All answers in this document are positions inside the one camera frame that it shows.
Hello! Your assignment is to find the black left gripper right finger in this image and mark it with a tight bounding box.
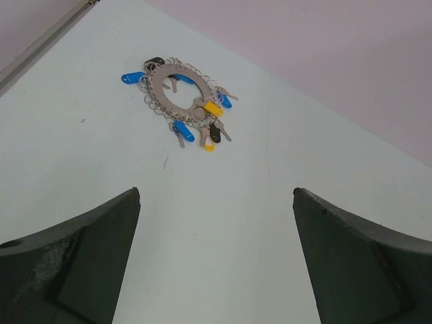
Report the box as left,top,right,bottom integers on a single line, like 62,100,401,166
293,188,431,323

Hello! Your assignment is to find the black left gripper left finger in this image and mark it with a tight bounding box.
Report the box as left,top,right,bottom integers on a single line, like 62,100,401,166
1,188,140,323

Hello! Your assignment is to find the metal keyring disc with keys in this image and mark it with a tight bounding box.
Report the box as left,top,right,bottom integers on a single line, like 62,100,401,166
121,57,238,152

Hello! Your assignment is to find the aluminium frame rail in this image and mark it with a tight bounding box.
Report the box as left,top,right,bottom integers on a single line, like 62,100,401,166
1,1,97,95

